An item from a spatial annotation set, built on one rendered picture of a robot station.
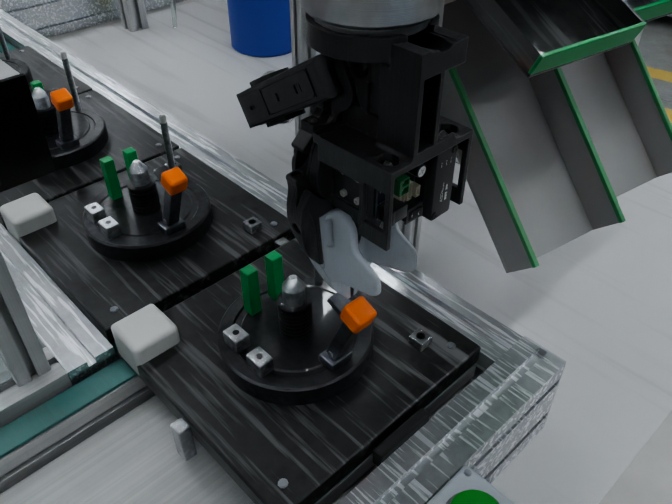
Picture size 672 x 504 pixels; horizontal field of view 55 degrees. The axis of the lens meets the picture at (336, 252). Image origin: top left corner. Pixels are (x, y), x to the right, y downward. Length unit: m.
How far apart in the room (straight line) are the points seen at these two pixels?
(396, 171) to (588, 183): 0.41
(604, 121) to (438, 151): 0.48
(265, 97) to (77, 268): 0.36
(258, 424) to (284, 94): 0.27
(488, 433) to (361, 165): 0.29
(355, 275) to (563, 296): 0.46
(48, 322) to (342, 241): 0.36
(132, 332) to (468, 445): 0.31
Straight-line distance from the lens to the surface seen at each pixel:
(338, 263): 0.44
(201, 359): 0.59
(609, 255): 0.93
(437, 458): 0.54
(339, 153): 0.36
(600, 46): 0.61
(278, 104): 0.41
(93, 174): 0.87
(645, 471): 0.71
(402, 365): 0.58
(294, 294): 0.54
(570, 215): 0.72
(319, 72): 0.37
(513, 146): 0.70
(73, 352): 0.65
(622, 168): 0.82
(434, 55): 0.33
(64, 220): 0.80
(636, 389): 0.77
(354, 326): 0.48
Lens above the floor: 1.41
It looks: 39 degrees down
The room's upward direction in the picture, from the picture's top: straight up
